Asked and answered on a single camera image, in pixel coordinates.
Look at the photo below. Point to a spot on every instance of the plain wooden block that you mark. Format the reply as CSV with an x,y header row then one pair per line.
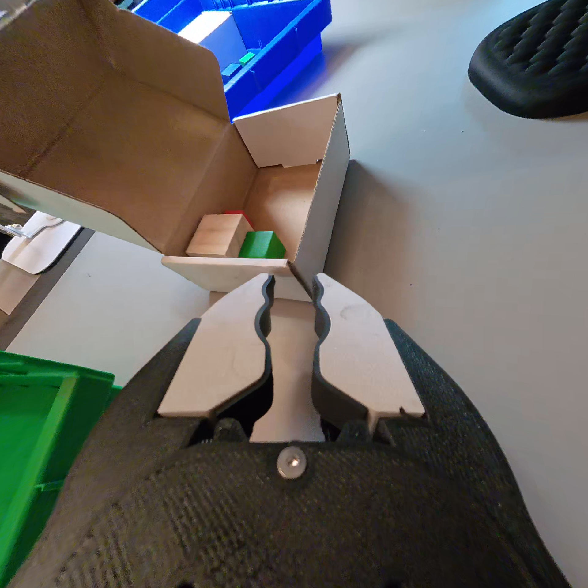
x,y
211,236

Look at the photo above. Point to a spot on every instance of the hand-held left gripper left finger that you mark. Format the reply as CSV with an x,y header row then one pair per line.
x,y
220,358

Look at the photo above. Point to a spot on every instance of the blue plastic bin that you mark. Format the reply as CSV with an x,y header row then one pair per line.
x,y
285,46

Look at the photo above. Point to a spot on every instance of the grey desk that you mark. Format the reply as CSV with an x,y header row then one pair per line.
x,y
459,298

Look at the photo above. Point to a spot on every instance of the green wooden block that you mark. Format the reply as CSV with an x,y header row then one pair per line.
x,y
246,58
262,246

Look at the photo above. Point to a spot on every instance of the white cardboard box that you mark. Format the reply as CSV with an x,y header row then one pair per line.
x,y
138,138
206,25

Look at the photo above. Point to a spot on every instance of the green plastic bin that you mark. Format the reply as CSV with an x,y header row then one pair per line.
x,y
27,436

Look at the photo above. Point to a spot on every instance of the black wrist rest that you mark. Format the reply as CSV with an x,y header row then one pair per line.
x,y
528,69

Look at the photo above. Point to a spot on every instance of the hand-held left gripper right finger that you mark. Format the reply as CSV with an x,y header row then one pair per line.
x,y
363,358

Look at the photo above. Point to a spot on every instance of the red wooden block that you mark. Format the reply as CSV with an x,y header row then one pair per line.
x,y
236,215

